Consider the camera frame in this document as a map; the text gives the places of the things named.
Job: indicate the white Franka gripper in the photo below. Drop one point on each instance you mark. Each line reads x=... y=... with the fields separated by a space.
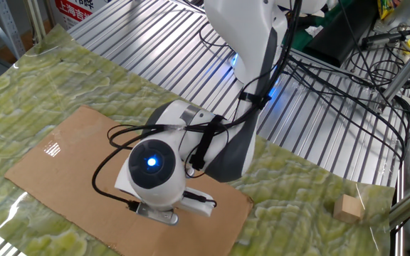
x=198 y=202

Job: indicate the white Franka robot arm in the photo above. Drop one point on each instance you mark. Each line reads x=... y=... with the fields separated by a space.
x=240 y=42

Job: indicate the green marble pattern mat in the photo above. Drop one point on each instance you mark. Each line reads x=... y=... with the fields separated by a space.
x=119 y=89

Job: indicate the brown cardboard sheet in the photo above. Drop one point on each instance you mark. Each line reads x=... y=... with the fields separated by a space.
x=66 y=160

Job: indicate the big wooden cube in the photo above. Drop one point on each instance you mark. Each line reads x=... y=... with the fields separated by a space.
x=347 y=209

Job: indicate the green cutting mat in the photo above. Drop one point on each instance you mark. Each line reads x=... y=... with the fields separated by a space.
x=311 y=35

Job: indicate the black box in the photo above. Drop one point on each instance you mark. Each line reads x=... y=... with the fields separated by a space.
x=347 y=35

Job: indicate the box with red print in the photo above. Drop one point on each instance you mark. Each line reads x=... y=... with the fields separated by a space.
x=73 y=10

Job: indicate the black handheld tool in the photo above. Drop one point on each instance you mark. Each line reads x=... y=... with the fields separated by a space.
x=383 y=38

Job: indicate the perforated metal shelf upright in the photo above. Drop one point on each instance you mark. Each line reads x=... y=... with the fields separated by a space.
x=9 y=28

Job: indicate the yellow green snack bag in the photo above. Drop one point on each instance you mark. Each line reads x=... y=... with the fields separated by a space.
x=388 y=9

